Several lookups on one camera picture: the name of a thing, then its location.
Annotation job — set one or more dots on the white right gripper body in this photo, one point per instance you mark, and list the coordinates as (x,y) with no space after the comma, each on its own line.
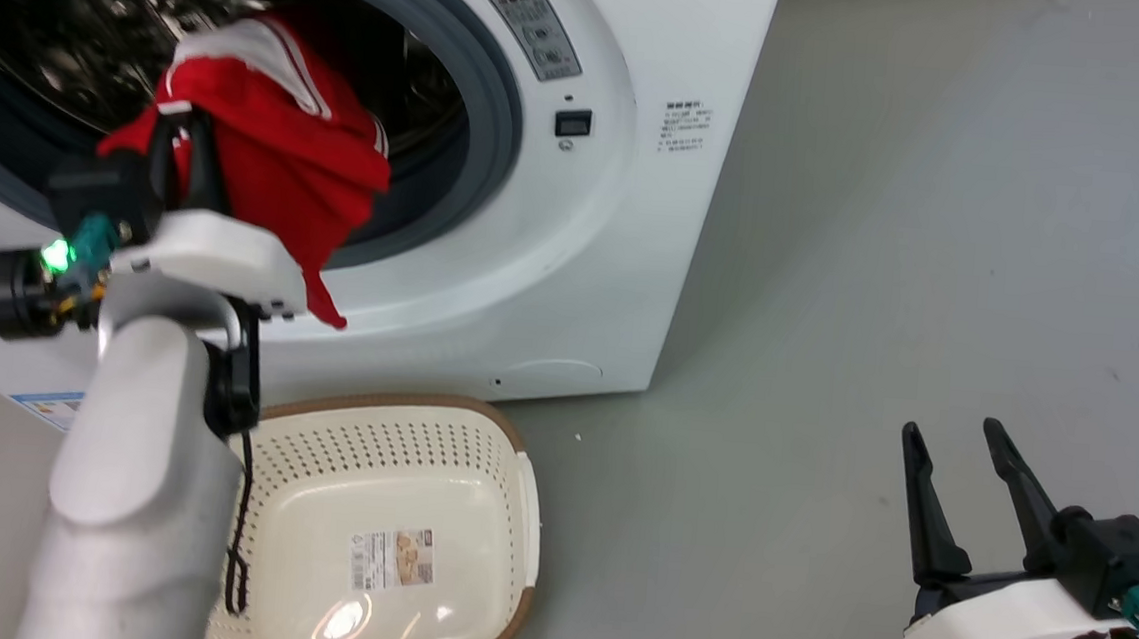
(999,622)

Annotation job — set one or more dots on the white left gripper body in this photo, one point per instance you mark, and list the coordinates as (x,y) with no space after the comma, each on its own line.
(218,253)

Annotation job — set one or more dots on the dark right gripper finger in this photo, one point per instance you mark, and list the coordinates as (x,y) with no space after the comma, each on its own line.
(1023,492)
(929,515)

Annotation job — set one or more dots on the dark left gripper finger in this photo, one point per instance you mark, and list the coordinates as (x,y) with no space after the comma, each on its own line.
(205,170)
(162,161)

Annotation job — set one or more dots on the red white-striped garment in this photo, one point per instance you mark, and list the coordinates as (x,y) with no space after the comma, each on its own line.
(280,159)

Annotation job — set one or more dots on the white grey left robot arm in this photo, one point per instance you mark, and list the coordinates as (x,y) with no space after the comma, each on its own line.
(138,470)

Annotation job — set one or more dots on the steel washing machine drum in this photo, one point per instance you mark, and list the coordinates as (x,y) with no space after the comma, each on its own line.
(79,25)

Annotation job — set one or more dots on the cream perforated laundry basket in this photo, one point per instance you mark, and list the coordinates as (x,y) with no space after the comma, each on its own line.
(394,538)

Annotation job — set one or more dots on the paper basket label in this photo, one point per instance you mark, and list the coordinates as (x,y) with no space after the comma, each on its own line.
(392,559)

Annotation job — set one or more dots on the white front-load washing machine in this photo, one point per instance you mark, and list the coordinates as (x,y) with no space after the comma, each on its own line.
(634,264)

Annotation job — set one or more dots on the black cylindrical left gripper motor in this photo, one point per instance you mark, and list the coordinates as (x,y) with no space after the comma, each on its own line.
(15,293)

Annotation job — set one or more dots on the blue white energy label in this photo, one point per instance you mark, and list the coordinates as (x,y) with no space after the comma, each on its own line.
(48,408)

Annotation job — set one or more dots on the grey rubber door gasket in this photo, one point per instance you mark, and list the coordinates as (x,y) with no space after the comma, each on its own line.
(497,104)

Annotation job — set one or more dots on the grey warning sticker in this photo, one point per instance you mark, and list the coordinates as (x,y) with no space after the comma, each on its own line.
(530,24)

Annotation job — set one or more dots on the black door latch socket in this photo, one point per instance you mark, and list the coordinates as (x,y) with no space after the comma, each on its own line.
(573,123)

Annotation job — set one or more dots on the printed text sticker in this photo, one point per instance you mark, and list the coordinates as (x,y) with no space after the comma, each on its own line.
(685,127)

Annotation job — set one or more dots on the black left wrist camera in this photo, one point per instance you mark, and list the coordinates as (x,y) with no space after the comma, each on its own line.
(102,192)

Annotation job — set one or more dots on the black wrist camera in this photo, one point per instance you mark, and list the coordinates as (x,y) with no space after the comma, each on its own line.
(1114,560)
(102,192)

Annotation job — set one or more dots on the teal left camera connector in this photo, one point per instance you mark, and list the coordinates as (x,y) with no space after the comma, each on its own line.
(89,244)

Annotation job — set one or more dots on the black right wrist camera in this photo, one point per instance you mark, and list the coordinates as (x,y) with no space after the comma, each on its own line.
(1114,560)

